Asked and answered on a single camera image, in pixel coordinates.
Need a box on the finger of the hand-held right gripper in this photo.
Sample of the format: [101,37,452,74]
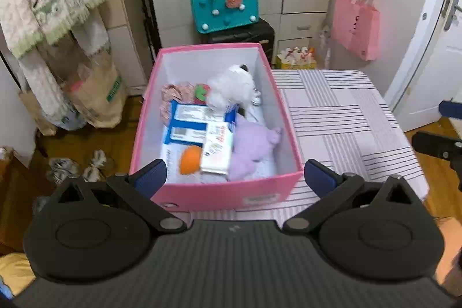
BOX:
[411,130,462,191]
[438,99,462,120]

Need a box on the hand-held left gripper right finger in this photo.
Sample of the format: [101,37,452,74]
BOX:
[282,158,424,236]

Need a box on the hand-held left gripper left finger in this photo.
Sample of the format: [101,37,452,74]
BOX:
[51,158,187,234]

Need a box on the orange soft toy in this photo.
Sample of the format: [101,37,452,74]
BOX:
[179,145,202,174]

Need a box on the blue wet wipes pack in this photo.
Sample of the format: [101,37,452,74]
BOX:
[162,100,239,146]

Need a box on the white wet wipes pack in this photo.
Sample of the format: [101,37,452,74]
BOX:
[200,121,236,175]

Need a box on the pink storage box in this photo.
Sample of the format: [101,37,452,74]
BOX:
[129,43,304,212]

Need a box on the purple plush toy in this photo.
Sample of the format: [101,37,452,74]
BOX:
[227,117,283,182]

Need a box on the pink floral cloth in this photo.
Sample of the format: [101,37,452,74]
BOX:
[161,82,197,123]

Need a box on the red strawberry plush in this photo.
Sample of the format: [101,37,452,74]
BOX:
[194,84,212,104]

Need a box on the white mesh bath pouf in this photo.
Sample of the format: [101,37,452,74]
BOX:
[205,64,258,111]

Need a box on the white door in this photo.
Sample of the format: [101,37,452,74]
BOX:
[384,0,462,133]

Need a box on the grey white sneaker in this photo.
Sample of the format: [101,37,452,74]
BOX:
[82,149,117,182]
[47,157,81,184]

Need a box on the striped table cover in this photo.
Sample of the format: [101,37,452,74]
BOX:
[159,69,430,222]

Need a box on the large brown paper bag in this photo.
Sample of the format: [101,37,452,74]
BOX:
[68,52,128,129]

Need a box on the yellow box of bottles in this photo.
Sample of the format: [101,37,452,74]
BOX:
[276,46,318,70]

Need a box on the pink shopping bag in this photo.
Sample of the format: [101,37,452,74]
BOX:
[332,0,381,61]

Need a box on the clear plastic bag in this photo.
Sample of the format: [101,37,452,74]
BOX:
[317,21,333,70]

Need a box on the small brown paper bag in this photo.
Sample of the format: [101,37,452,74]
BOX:
[19,89,58,136]

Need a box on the brown wooden furniture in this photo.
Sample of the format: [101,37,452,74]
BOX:
[0,148,55,255]

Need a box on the black suitcase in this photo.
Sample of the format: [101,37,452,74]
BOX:
[200,18,275,59]

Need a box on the yellow cloth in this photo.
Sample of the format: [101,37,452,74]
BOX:
[0,253,37,296]

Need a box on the beige wooden cabinet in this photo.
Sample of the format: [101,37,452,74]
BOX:
[90,0,159,96]

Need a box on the metal door handle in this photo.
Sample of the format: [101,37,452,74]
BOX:
[443,0,462,32]

